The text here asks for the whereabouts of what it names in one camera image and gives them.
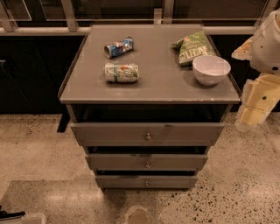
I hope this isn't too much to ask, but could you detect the clear plastic box corner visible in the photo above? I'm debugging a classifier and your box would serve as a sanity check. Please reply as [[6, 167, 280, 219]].
[[0, 213, 46, 224]]

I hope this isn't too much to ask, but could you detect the grey drawer cabinet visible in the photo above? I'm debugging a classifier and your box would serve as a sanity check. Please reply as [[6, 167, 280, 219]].
[[59, 24, 240, 177]]

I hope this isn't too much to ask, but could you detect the metal window railing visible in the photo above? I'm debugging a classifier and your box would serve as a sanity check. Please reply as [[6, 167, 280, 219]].
[[0, 0, 279, 36]]

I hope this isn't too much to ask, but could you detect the green chip bag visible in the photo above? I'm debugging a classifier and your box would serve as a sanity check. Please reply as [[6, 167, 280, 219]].
[[172, 31, 214, 66]]

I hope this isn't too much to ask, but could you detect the white bowl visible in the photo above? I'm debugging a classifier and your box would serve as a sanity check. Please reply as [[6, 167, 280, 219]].
[[192, 55, 231, 86]]

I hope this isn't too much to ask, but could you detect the grey drawer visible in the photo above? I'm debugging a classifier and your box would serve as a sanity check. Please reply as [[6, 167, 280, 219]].
[[86, 154, 207, 171], [95, 175, 197, 189], [71, 122, 224, 146]]

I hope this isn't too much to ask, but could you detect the grey top drawer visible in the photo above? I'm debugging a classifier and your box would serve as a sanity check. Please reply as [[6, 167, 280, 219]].
[[71, 122, 224, 146]]

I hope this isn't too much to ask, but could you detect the grey bottom drawer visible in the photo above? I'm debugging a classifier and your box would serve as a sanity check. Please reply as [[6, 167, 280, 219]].
[[95, 175, 197, 189]]

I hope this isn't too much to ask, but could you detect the green white soda can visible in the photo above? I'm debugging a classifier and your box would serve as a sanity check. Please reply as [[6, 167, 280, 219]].
[[104, 63, 139, 83]]

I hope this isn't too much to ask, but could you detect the black object bottom left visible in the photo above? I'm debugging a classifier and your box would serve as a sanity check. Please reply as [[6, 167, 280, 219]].
[[0, 206, 25, 220]]

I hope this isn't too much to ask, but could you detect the blue crushed soda can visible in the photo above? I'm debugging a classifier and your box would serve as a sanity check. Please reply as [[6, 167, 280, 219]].
[[104, 37, 134, 59]]

